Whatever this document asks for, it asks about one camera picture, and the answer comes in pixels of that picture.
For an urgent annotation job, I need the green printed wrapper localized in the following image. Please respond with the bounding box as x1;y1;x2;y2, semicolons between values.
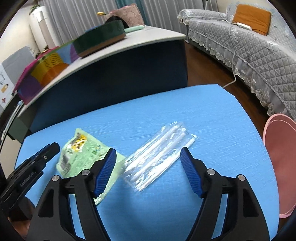
56;128;125;205

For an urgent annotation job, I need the clear plastic straw wrapper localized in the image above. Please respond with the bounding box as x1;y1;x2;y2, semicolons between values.
123;121;198;192

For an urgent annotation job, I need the pink plastic trash bucket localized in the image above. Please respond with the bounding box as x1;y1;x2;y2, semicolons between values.
262;113;295;218

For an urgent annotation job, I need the person's left hand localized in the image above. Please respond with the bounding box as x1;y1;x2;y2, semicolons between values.
8;197;36;239

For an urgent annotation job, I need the blue table mat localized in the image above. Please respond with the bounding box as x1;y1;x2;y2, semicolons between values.
16;85;279;240

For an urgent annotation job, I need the television with grey cover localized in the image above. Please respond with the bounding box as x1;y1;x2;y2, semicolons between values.
0;46;35;113

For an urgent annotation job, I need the colourful storage box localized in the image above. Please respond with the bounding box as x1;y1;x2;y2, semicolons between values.
13;42;79;104

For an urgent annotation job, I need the white standing air conditioner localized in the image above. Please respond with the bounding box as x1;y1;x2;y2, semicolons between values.
29;5;58;52

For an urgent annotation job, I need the dark green round tin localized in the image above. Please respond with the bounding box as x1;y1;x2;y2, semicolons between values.
73;20;126;58

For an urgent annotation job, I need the white and navy coffee table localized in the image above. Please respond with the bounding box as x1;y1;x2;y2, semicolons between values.
18;26;188;133

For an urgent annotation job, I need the grey curtain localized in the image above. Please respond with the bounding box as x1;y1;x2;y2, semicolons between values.
38;0;218;46

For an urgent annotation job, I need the black cap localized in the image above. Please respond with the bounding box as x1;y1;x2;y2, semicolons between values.
104;15;130;30

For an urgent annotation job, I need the grey quilted sofa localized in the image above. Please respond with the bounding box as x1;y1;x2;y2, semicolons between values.
178;3;295;119

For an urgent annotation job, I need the light green flat board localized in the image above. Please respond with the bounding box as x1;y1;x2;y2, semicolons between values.
125;25;144;34

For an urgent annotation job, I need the pink fabric basket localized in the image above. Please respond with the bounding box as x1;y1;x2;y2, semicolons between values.
104;4;145;27

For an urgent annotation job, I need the teal curtain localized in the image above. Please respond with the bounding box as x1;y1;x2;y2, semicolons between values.
115;0;142;9

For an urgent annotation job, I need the orange cushion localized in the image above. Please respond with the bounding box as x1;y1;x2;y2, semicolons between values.
233;4;271;36

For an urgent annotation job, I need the white power cable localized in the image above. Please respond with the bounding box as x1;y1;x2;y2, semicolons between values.
203;12;253;88

